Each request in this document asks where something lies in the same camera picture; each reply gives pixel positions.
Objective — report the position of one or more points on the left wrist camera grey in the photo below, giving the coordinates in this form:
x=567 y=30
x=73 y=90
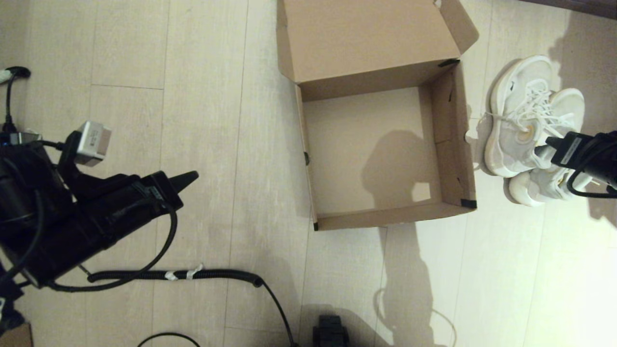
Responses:
x=94 y=142

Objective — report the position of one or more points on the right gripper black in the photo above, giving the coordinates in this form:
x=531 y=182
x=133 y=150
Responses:
x=593 y=154

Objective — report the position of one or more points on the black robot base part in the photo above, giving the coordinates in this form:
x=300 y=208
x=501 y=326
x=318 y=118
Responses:
x=330 y=332

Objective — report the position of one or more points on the white mesh sneaker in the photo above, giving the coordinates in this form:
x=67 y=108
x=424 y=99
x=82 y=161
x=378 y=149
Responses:
x=535 y=190

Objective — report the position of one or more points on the brown cardboard shoe box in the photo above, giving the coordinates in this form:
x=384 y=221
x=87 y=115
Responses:
x=371 y=154

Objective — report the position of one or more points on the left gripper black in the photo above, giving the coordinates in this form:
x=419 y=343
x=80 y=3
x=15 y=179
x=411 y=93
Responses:
x=106 y=217

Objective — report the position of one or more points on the white sneaker yellow insole logo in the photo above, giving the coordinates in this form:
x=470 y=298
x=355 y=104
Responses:
x=506 y=130

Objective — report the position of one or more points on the white socket plug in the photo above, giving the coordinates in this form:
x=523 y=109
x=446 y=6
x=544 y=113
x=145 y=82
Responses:
x=5 y=76

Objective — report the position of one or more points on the small brown cardboard carton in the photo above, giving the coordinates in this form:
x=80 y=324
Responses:
x=19 y=337

